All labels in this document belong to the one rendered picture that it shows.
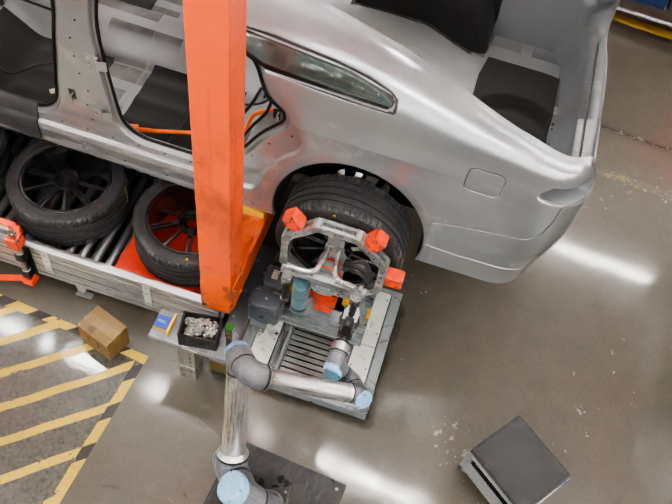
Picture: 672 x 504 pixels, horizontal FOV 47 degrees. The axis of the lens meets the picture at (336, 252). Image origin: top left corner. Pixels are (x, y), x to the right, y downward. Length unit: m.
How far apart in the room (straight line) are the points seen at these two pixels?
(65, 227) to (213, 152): 1.63
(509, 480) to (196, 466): 1.61
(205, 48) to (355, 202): 1.29
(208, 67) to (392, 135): 1.02
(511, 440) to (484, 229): 1.13
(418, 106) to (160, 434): 2.22
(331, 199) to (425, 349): 1.37
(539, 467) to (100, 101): 2.85
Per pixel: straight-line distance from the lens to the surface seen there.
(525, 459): 4.17
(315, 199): 3.71
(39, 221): 4.52
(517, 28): 5.12
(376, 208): 3.70
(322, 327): 4.44
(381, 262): 3.71
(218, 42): 2.64
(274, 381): 3.32
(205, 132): 2.98
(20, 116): 4.45
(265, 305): 4.21
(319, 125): 3.50
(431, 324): 4.76
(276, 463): 3.96
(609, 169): 5.96
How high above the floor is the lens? 4.05
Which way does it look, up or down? 55 degrees down
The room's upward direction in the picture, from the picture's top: 11 degrees clockwise
